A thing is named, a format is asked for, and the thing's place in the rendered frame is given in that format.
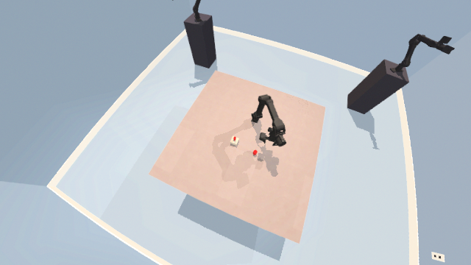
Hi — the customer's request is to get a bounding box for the cream square block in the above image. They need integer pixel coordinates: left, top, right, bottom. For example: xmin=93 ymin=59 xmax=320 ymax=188
xmin=230 ymin=136 xmax=239 ymax=145

